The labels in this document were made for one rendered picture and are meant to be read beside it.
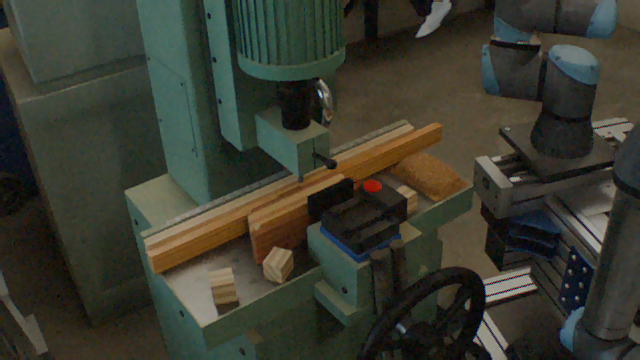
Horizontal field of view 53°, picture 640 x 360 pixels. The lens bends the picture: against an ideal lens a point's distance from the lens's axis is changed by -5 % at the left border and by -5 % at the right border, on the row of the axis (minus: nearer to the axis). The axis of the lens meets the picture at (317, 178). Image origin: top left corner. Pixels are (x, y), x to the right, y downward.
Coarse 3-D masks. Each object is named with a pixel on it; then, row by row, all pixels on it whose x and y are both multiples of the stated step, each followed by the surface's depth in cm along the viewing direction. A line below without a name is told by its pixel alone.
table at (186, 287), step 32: (416, 192) 129; (416, 224) 124; (224, 256) 116; (160, 288) 116; (192, 288) 110; (256, 288) 109; (288, 288) 110; (320, 288) 113; (192, 320) 105; (224, 320) 105; (256, 320) 109; (352, 320) 109
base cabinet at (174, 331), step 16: (144, 256) 158; (160, 304) 163; (432, 304) 141; (160, 320) 172; (176, 320) 154; (368, 320) 129; (416, 320) 140; (432, 320) 144; (176, 336) 162; (192, 336) 147; (336, 336) 125; (352, 336) 128; (176, 352) 170; (192, 352) 154; (208, 352) 140; (224, 352) 129; (320, 352) 124; (336, 352) 127; (352, 352) 131; (400, 352) 142
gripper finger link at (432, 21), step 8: (448, 0) 104; (432, 8) 105; (440, 8) 104; (448, 8) 100; (432, 16) 104; (440, 16) 101; (424, 24) 103; (432, 24) 103; (440, 24) 104; (416, 32) 103; (424, 32) 103
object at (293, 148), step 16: (272, 112) 122; (256, 128) 123; (272, 128) 118; (320, 128) 117; (272, 144) 120; (288, 144) 115; (304, 144) 114; (320, 144) 116; (288, 160) 117; (304, 160) 116
